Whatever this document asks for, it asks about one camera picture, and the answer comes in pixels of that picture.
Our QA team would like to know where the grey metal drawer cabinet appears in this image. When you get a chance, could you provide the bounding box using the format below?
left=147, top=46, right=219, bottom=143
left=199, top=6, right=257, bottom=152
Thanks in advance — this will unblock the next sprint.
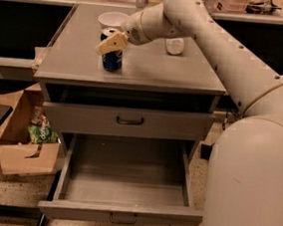
left=28, top=0, right=234, bottom=150

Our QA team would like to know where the black power adapter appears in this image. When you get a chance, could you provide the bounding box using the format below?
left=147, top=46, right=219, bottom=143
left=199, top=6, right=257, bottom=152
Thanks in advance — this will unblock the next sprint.
left=200, top=144, right=212, bottom=160

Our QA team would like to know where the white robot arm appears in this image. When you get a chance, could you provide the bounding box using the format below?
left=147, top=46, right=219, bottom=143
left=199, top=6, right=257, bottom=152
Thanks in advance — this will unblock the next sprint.
left=97, top=0, right=283, bottom=226

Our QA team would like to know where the open grey middle drawer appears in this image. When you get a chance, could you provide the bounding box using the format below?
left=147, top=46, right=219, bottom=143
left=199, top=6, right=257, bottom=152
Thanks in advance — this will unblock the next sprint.
left=38, top=134, right=203, bottom=226

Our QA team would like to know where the brown snack bag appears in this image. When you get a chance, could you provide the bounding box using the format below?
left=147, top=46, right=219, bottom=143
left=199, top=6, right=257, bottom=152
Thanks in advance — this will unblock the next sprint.
left=31, top=106, right=50, bottom=128

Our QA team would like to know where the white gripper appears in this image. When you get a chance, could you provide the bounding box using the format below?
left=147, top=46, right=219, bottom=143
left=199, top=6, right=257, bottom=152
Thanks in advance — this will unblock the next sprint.
left=95, top=4, right=187, bottom=55

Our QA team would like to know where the brown cardboard box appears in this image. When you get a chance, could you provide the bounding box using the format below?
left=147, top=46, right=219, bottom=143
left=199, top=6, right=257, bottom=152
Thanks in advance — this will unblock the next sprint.
left=0, top=84, right=60, bottom=175

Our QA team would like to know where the closed grey upper drawer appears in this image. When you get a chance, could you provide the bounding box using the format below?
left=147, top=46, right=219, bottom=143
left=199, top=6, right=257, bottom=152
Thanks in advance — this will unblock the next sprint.
left=43, top=102, right=214, bottom=140

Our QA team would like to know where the blue pepsi can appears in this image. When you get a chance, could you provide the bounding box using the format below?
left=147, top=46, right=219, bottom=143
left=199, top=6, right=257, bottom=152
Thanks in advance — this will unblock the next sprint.
left=101, top=28, right=123, bottom=72

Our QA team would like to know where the clear plastic water bottle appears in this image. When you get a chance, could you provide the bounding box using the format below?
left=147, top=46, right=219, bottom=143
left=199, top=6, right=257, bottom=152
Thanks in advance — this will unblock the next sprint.
left=165, top=38, right=185, bottom=56

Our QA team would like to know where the white ceramic bowl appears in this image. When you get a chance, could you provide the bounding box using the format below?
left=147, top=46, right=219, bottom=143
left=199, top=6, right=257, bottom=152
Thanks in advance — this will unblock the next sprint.
left=98, top=11, right=129, bottom=30

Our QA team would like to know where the green snack bag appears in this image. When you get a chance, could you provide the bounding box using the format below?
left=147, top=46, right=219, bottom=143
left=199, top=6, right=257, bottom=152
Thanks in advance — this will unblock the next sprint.
left=28, top=124, right=57, bottom=144

